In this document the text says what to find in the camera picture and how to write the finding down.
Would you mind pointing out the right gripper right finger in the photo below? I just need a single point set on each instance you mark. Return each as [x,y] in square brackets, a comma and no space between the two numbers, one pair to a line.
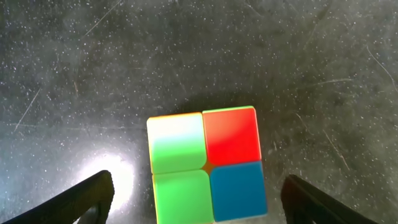
[317,205]

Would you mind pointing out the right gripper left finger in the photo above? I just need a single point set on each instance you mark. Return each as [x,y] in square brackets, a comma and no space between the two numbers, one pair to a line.
[62,205]

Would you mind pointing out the many-coloured puzzle cube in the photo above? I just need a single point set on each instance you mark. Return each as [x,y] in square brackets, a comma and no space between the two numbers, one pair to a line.
[208,168]

